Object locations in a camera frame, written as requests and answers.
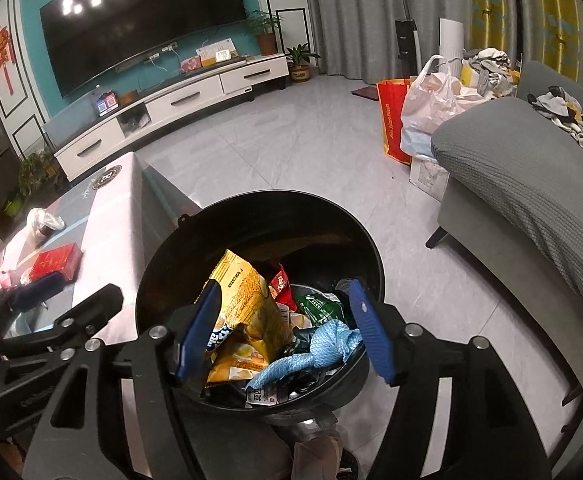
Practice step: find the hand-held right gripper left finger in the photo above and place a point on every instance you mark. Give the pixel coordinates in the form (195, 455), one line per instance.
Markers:
(201, 330)

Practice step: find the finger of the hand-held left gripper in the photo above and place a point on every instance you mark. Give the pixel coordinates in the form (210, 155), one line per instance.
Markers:
(36, 290)
(91, 310)

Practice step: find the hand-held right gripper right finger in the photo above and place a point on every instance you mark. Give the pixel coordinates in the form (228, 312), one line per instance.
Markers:
(369, 330)

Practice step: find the red cardboard box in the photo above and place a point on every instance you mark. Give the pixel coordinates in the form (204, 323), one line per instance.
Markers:
(54, 260)

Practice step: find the pink plastic bag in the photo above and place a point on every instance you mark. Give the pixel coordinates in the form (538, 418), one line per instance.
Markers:
(1, 280)

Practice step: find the light blue cloth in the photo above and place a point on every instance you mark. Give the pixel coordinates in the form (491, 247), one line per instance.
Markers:
(321, 345)

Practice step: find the green foil packet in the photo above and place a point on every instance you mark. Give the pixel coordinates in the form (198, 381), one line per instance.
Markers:
(321, 307)

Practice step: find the yellow chip bag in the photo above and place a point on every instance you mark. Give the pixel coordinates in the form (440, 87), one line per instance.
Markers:
(246, 300)

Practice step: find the dark green packet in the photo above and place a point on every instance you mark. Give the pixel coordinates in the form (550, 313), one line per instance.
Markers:
(301, 342)

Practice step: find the small white plastic bag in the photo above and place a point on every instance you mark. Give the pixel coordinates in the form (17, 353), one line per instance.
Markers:
(41, 220)

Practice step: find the red snack packet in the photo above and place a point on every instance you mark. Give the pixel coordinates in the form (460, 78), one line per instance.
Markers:
(282, 285)

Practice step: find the white printed packet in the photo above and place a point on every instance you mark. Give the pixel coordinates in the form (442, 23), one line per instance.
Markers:
(269, 397)

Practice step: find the black plastic bucket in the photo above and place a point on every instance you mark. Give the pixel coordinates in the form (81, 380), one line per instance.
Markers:
(271, 220)

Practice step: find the large plant in dark pot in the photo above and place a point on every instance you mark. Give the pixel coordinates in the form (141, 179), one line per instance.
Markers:
(31, 175)

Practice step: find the person's pink trousers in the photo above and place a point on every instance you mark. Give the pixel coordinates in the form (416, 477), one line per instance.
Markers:
(316, 455)

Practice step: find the white cardboard box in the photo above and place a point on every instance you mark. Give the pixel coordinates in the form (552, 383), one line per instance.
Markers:
(429, 177)

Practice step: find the glass fish tank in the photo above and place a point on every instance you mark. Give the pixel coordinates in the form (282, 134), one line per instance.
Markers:
(71, 127)

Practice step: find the grey sofa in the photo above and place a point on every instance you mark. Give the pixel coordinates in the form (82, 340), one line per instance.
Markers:
(511, 185)

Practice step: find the red shopping bag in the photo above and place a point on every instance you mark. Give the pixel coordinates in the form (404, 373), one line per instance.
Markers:
(391, 120)

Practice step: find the white TV cabinet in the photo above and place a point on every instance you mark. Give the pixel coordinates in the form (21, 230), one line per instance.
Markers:
(181, 100)

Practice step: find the large white shopping bag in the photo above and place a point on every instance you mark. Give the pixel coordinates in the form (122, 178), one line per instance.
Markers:
(431, 105)

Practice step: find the dark brown floor mat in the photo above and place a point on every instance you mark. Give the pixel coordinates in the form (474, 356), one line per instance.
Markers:
(366, 94)

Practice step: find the red packet with pattern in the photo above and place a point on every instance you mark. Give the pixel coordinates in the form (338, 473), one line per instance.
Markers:
(190, 63)

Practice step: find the white power strip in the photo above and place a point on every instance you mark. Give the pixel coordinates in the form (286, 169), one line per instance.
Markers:
(161, 52)

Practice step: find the small potted plant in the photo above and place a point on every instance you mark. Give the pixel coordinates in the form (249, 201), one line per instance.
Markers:
(299, 71)

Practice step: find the white desk calendar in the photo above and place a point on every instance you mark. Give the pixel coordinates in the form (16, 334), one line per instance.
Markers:
(216, 52)

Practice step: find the large black television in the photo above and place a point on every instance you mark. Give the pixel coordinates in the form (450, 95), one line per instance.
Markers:
(141, 25)

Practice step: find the striped clothes pile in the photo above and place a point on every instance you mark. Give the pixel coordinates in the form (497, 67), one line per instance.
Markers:
(491, 65)

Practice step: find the upright vacuum cleaner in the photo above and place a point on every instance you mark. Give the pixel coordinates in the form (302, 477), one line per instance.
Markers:
(405, 40)

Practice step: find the grey and yellow clothes heap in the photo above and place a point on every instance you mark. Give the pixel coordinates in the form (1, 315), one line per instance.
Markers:
(561, 110)

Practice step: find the tall potted plant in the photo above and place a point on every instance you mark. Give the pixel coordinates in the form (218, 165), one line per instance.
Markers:
(267, 42)

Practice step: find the white air purifier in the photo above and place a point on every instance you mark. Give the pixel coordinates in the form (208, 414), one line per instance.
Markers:
(451, 35)

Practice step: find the grey curtains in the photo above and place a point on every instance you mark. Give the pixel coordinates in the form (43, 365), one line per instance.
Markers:
(346, 10)

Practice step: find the yellow patterned curtain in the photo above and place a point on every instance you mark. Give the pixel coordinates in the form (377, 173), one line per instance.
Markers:
(491, 5)
(561, 10)

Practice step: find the red knot wall decoration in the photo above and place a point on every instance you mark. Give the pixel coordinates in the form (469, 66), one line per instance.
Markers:
(2, 50)

